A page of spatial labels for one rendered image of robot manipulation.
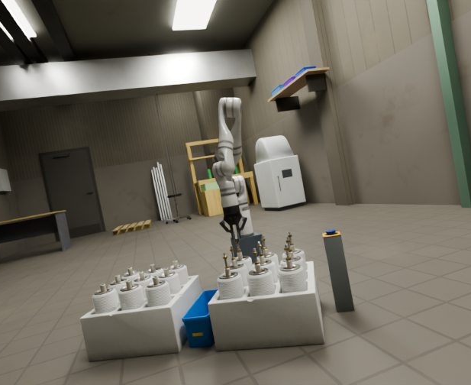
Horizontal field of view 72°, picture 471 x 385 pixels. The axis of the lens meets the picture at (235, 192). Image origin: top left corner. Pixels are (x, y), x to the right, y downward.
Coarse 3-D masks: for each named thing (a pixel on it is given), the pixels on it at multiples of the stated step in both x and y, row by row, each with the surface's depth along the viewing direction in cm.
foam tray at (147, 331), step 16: (192, 288) 149; (144, 304) 131; (176, 304) 128; (80, 320) 129; (96, 320) 128; (112, 320) 127; (128, 320) 126; (144, 320) 125; (160, 320) 124; (176, 320) 126; (96, 336) 129; (112, 336) 127; (128, 336) 126; (144, 336) 125; (160, 336) 124; (176, 336) 123; (96, 352) 129; (112, 352) 128; (128, 352) 127; (144, 352) 126; (160, 352) 124; (176, 352) 123
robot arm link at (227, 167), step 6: (222, 150) 145; (228, 150) 145; (222, 156) 147; (228, 156) 144; (222, 162) 143; (228, 162) 142; (222, 168) 142; (228, 168) 141; (234, 168) 144; (222, 174) 144; (228, 174) 143
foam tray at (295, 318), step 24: (312, 264) 142; (312, 288) 114; (216, 312) 118; (240, 312) 116; (264, 312) 114; (288, 312) 112; (312, 312) 110; (216, 336) 118; (240, 336) 116; (264, 336) 114; (288, 336) 113; (312, 336) 111
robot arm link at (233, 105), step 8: (232, 104) 151; (240, 104) 152; (232, 112) 152; (240, 112) 154; (240, 120) 156; (232, 128) 159; (240, 128) 159; (232, 136) 158; (240, 136) 161; (240, 144) 163
